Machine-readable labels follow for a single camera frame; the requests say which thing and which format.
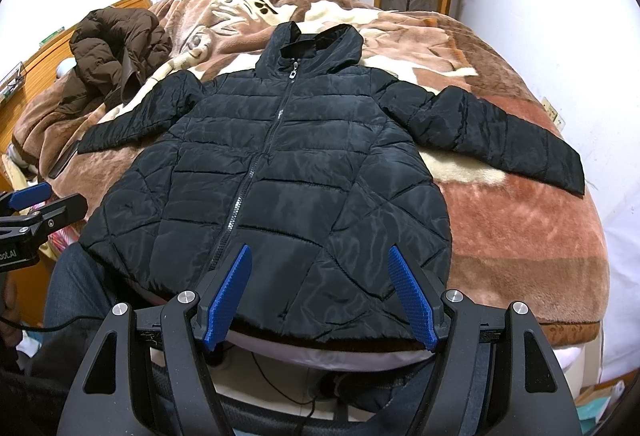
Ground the black hooded puffer jacket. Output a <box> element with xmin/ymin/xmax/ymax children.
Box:
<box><xmin>79</xmin><ymin>22</ymin><xmax>585</xmax><ymax>352</ymax></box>

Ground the blue jeans leg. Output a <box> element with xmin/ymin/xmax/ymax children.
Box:
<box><xmin>29</xmin><ymin>242</ymin><xmax>147</xmax><ymax>382</ymax></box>

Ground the brown cream plush blanket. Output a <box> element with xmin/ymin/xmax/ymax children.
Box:
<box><xmin>9</xmin><ymin>0</ymin><xmax>610</xmax><ymax>346</ymax></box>

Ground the wooden headboard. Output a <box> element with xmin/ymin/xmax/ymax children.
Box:
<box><xmin>0</xmin><ymin>0</ymin><xmax>153</xmax><ymax>152</ymax></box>

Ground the brown puffer jacket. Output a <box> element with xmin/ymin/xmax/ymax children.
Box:
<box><xmin>58</xmin><ymin>7</ymin><xmax>172</xmax><ymax>116</ymax></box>

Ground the black cable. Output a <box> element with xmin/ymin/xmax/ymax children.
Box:
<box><xmin>0</xmin><ymin>312</ymin><xmax>319</xmax><ymax>436</ymax></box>

